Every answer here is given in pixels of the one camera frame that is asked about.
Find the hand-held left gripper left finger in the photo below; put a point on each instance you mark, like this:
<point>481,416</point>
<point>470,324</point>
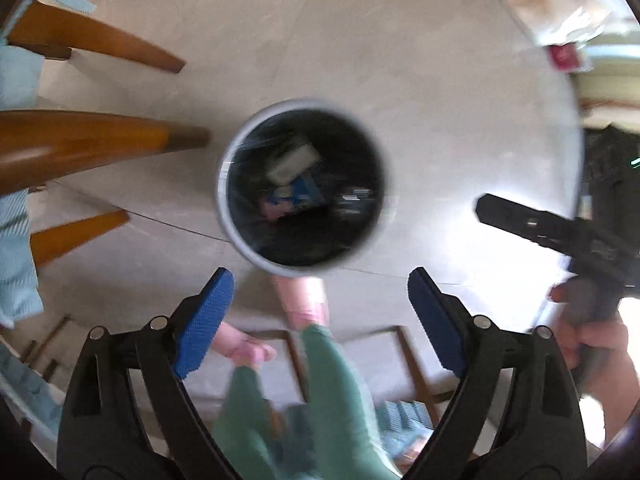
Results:
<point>205,320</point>

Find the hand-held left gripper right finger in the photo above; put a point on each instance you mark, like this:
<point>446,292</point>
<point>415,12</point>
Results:
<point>437,320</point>

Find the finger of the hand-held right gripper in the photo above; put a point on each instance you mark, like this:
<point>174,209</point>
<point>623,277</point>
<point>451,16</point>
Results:
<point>525,225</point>

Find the grey round waste bin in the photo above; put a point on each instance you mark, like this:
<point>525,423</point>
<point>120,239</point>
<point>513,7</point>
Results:
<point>345,240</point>

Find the person's right forearm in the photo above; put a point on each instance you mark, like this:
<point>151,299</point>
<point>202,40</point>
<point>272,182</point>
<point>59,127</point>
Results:
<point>617,425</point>

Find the person's right hand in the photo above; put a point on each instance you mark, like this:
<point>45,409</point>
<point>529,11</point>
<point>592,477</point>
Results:
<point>607,360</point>

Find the pink slipper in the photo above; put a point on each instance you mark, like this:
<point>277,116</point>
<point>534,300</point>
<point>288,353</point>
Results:
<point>240,345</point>
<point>302,300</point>

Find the wooden chair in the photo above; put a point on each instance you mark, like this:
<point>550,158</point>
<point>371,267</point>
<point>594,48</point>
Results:
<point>412,365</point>

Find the person's left leg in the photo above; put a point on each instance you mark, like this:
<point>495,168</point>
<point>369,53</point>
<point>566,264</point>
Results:
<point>245,425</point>

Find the person's leg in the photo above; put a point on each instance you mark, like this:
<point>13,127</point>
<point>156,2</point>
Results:
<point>345,400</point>
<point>245,425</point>

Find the person's right leg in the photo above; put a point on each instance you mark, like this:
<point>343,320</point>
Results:
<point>345,400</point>

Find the slim wooden furniture leg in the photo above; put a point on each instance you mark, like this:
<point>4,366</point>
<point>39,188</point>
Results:
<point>75,235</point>
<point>100,40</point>

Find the blue cardboard box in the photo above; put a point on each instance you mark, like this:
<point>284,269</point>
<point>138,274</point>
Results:
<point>300,192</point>

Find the red box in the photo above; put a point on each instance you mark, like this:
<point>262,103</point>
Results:
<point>565,57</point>

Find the white crumpled paper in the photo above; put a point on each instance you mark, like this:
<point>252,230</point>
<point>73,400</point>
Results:
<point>290,162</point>

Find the light blue tablecloth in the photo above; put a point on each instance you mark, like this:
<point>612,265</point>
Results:
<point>17,260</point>

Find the thick wooden table leg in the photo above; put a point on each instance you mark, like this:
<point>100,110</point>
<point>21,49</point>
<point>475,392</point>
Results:
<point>90,145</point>

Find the white plastic bag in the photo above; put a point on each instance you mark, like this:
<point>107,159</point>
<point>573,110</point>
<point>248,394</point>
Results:
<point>560,10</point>

